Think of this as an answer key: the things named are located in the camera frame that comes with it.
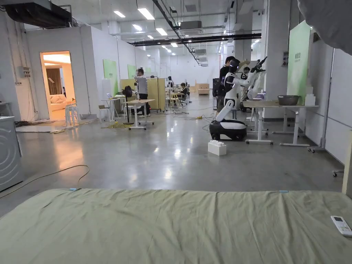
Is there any wooden top rolling table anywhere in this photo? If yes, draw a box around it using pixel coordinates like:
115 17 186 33
122 99 156 131

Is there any wooden crate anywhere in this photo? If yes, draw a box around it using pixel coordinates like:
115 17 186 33
195 79 210 96

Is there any white and black humanoid robot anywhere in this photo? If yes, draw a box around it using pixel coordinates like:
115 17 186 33
209 56 268 142

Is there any white desk with laptop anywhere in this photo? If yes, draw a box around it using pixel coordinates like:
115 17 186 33
98 93 122 123

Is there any bed with pale green sheet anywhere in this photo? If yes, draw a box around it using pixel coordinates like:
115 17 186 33
0 188 352 264

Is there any table with grey basin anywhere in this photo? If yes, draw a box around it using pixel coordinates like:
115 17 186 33
242 95 319 147

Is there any stack of white stools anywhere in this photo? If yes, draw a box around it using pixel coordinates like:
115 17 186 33
65 103 82 128

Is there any cream sofa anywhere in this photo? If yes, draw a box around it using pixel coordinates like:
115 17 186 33
49 94 72 112

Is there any white washing machine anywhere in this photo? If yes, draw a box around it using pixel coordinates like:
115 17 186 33
0 116 24 193

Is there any grey cloth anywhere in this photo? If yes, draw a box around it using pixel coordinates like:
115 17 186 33
297 0 352 57

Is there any white remote control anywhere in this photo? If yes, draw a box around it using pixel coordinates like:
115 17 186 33
330 216 352 238

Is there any black floor cable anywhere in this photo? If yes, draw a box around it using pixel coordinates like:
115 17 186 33
0 165 90 199

